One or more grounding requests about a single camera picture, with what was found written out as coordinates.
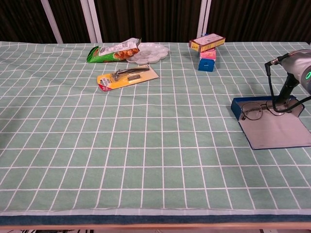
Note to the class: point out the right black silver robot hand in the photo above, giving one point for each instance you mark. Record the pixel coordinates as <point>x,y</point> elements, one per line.
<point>296,64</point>

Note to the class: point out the blue glasses case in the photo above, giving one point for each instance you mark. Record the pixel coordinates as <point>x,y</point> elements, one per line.
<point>274,131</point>

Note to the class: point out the thin-framed eyeglasses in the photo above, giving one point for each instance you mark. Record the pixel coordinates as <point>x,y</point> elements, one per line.
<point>243,112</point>

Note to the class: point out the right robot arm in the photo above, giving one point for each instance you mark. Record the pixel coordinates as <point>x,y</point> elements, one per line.
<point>308,81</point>

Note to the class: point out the pink blue toothpaste box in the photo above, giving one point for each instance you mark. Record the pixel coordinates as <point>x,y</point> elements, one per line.
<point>206,61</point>

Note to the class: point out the red yellow carton box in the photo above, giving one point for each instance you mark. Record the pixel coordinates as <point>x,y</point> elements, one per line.
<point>206,41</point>

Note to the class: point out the white flower paint palette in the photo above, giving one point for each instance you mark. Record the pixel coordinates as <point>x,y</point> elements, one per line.
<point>150,55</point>

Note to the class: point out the dark pleated curtain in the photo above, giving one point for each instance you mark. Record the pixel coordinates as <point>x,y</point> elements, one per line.
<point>145,19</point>

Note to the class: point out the yellow razor blister pack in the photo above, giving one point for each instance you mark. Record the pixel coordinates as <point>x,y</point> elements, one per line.
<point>126,78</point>

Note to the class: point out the green snack bag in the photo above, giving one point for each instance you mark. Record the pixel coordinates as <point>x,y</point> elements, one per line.
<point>109,54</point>

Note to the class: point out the green checked tablecloth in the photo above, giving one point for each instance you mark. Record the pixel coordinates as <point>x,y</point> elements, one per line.
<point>97,145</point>

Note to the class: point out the dark blue felt underlay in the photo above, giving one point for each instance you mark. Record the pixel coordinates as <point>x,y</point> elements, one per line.
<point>145,219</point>

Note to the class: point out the white metal frame post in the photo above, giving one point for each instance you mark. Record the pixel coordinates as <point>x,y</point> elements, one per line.
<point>204,17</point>
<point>52,21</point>

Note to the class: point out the white double frame post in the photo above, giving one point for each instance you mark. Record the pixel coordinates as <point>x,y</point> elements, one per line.
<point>92,21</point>

